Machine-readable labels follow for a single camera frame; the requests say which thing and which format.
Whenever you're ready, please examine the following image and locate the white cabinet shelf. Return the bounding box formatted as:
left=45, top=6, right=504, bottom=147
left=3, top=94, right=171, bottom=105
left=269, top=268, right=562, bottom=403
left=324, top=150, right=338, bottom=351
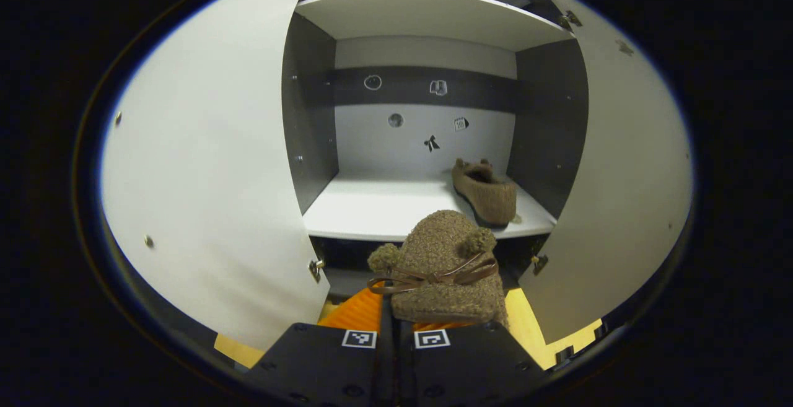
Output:
left=296, top=0, right=574, bottom=53
left=302, top=170, right=558, bottom=242

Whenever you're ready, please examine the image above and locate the white shoe cabinet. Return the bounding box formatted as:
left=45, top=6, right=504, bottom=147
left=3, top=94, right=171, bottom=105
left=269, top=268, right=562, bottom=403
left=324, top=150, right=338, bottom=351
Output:
left=99, top=0, right=694, bottom=370

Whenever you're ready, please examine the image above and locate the brown fuzzy shoe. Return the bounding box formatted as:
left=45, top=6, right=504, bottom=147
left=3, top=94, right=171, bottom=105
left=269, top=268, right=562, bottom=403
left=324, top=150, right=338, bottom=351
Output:
left=451, top=158, right=519, bottom=228
left=367, top=210, right=510, bottom=328

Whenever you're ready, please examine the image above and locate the white cabinet door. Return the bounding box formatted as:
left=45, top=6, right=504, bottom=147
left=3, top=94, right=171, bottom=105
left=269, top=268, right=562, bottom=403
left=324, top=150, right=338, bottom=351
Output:
left=99, top=0, right=332, bottom=352
left=517, top=0, right=694, bottom=344

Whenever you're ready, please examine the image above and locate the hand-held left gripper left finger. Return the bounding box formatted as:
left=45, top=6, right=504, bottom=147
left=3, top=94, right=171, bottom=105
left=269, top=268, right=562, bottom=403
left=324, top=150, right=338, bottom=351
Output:
left=242, top=286, right=395, bottom=407

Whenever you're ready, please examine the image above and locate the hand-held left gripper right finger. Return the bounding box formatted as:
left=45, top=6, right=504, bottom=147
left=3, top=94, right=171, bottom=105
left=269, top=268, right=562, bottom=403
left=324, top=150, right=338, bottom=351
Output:
left=395, top=317, right=549, bottom=407

